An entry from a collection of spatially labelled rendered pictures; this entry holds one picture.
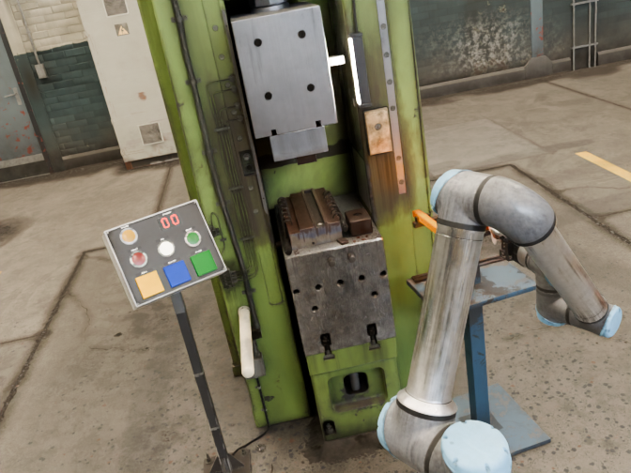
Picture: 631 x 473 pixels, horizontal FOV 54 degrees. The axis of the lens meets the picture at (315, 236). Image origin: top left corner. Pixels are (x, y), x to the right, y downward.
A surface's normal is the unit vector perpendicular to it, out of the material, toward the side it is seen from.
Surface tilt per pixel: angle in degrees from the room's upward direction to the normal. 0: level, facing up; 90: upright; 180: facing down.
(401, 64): 90
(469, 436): 5
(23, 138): 90
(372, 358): 90
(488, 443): 5
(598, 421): 0
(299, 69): 90
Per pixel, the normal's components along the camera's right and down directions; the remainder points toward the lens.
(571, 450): -0.16, -0.90
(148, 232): 0.38, -0.22
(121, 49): 0.11, 0.39
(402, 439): -0.77, -0.02
